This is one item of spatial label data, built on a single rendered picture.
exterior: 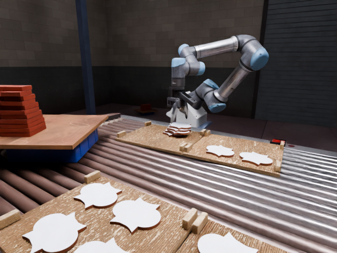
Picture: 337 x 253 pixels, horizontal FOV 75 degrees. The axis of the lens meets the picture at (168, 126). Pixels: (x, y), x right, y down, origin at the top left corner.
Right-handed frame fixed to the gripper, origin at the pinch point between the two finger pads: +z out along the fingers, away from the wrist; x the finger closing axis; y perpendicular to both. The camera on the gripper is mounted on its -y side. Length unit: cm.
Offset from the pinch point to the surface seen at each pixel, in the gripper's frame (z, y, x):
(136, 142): 7.8, 9.2, 26.1
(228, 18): -138, 192, -439
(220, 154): 6.5, -33.4, 13.7
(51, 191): 10, -1, 73
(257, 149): 7.7, -43.0, -6.6
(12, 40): -77, 500, -65
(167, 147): 7.7, -7.9, 20.7
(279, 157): 8, -54, -3
